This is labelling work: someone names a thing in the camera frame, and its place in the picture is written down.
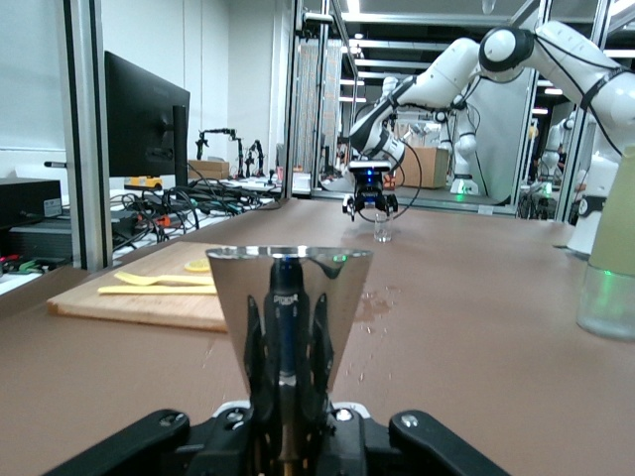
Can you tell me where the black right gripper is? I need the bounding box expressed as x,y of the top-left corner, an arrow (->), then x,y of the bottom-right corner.
341,173 -> 401,223

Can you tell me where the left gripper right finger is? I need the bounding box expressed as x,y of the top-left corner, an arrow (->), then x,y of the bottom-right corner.
324,404 -> 512,476

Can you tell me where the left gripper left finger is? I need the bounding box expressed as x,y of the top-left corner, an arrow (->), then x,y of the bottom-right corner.
44,404 -> 259,476

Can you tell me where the small clear glass beaker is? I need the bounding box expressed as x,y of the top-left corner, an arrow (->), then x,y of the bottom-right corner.
373,212 -> 394,244

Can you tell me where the steel double jigger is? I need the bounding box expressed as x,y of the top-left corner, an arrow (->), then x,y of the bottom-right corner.
205,245 -> 374,476

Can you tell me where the large cardboard box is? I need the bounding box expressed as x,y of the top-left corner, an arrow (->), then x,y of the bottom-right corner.
396,146 -> 450,189

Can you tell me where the brown liquid puddle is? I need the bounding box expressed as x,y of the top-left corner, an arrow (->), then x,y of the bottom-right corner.
352,285 -> 403,338

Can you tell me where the black articulated stand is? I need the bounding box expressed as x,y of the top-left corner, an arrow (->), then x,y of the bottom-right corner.
195,127 -> 247,179
245,140 -> 265,178

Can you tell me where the yellow plastic knife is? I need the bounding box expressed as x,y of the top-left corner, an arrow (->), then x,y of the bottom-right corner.
97,284 -> 218,297

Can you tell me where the yellow plastic fork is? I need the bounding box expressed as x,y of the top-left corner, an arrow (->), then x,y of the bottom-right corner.
113,271 -> 215,288

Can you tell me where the small cardboard box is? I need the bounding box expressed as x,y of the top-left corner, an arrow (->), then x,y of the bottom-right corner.
188,159 -> 231,180

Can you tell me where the grey electronic device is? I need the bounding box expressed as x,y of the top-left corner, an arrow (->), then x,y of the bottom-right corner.
7,217 -> 75,259

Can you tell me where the green sleeved glass bottle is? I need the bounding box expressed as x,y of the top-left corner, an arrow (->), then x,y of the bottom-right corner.
574,146 -> 635,341

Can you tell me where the black computer monitor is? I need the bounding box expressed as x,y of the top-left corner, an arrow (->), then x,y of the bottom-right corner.
103,51 -> 192,187

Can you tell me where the dark rectangular box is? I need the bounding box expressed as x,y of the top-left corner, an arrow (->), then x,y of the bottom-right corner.
0,177 -> 64,232

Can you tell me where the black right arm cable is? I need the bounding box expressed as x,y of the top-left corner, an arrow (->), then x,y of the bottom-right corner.
389,136 -> 424,222

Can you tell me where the aluminium frame post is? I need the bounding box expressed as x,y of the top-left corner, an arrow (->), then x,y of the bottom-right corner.
285,0 -> 318,199
62,0 -> 113,272

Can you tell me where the wooden cutting board with handle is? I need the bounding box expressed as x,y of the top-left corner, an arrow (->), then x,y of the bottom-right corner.
47,240 -> 230,332

